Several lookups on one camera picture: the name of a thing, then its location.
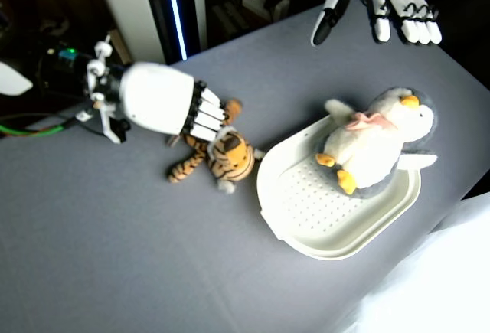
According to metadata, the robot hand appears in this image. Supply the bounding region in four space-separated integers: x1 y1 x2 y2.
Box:
310 0 443 47
119 61 230 146

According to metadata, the grey white penguin plush toy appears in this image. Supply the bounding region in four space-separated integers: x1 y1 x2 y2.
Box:
315 87 439 201

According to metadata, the bright white sheet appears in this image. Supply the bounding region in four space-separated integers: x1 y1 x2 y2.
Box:
342 191 490 333

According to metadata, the white perforated tray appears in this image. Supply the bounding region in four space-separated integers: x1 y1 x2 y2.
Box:
255 113 423 262

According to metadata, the grey table cloth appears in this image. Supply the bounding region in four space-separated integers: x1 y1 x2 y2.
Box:
0 0 490 333

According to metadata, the white power adapter box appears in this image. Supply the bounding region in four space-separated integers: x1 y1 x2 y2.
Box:
241 0 270 15

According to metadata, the white pillar with blue light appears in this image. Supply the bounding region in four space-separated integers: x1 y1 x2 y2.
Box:
91 0 208 65

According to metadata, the orange striped tiger plush toy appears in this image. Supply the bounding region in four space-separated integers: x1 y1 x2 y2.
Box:
167 98 266 195

